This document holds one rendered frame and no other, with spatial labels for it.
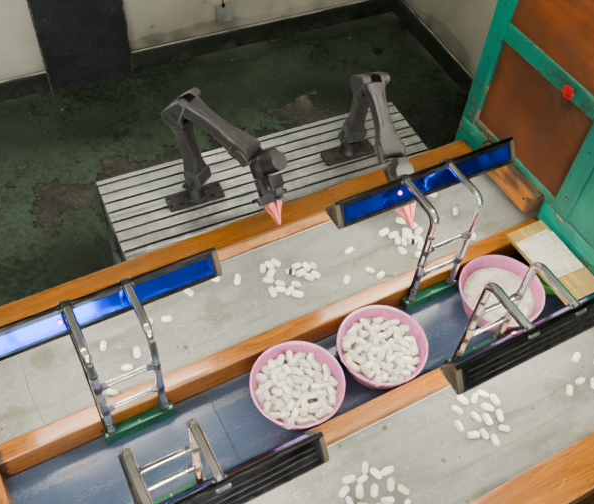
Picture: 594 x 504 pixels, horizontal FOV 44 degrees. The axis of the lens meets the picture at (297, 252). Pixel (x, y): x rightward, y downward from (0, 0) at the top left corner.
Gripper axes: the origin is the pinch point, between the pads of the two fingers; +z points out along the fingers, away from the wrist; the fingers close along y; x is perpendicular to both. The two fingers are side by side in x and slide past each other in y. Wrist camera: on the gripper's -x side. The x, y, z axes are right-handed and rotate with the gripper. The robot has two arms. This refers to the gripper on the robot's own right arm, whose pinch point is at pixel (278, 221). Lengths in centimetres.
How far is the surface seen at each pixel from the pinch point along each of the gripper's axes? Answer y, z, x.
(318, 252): 10.6, 14.0, 3.8
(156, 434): -58, 42, -12
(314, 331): -5.2, 33.1, -13.0
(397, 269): 29.9, 27.0, -7.0
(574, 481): 33, 86, -60
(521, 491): 18, 83, -57
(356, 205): 12.3, 1.1, -31.2
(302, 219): 11.5, 2.7, 10.1
